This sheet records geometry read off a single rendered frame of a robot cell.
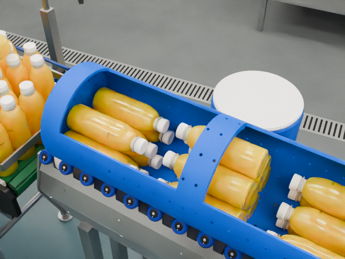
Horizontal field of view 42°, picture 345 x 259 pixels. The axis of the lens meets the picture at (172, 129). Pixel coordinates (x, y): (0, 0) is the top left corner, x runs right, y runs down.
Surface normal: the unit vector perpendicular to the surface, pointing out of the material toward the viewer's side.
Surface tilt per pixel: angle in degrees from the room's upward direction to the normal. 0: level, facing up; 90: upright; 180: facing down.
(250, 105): 0
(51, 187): 70
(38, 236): 0
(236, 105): 0
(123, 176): 81
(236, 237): 87
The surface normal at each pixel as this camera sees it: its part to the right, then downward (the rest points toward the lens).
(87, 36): 0.00, -0.71
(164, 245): -0.48, 0.33
